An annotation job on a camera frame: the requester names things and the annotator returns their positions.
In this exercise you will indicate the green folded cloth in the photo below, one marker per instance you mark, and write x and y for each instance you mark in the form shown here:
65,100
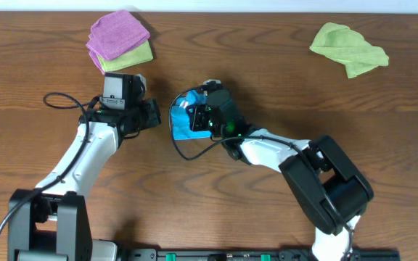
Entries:
140,54

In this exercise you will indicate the blue microfiber cloth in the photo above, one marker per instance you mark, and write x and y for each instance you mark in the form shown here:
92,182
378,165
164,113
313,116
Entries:
181,120

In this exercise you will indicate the crumpled green cloth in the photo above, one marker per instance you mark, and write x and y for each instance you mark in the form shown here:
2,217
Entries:
349,48

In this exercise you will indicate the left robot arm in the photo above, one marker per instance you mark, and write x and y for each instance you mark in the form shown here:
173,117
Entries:
50,221

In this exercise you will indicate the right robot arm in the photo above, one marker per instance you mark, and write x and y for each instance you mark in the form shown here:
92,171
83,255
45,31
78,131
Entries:
329,188

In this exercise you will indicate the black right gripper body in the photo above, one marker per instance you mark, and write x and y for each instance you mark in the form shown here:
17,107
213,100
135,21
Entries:
202,120

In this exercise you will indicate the purple folded cloth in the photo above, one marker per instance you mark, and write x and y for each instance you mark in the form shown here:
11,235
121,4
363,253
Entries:
113,35

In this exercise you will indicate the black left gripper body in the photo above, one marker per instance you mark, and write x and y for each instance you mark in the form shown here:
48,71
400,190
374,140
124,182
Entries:
151,112

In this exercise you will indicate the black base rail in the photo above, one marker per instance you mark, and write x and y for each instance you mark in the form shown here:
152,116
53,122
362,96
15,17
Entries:
194,255

